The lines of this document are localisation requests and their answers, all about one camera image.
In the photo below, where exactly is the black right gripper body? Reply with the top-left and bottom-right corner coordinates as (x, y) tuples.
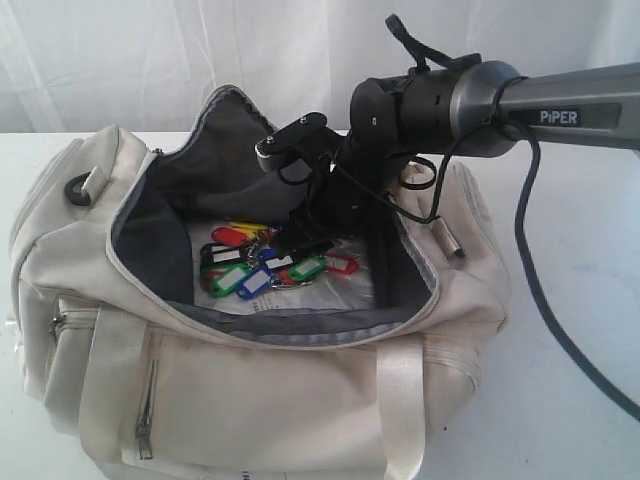
(288, 139), (400, 239)

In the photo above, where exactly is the bunch of colourful key tags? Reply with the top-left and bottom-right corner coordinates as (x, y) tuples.
(197, 221), (360, 301)

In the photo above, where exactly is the cream white duffel bag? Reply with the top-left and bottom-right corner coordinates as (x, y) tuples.
(9, 86), (510, 479)

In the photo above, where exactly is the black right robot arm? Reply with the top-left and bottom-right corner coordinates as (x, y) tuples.
(256, 56), (639, 256)

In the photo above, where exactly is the white backdrop curtain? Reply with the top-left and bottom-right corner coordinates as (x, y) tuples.
(1, 1), (639, 133)

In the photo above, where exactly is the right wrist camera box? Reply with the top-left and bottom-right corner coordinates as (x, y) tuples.
(255, 112), (327, 173)

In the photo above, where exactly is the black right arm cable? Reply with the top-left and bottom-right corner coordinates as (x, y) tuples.
(277, 14), (640, 421)

